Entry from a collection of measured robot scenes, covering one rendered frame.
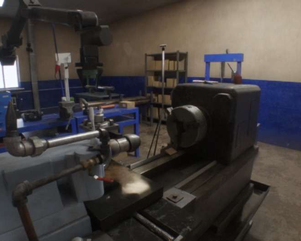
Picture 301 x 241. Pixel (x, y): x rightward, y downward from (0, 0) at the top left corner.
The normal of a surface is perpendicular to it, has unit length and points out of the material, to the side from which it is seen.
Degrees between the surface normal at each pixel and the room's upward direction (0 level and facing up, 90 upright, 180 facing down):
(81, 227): 90
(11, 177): 82
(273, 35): 90
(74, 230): 90
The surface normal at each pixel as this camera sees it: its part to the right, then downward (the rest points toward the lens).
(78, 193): -0.01, 0.04
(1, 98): 0.70, 0.17
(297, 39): -0.72, 0.16
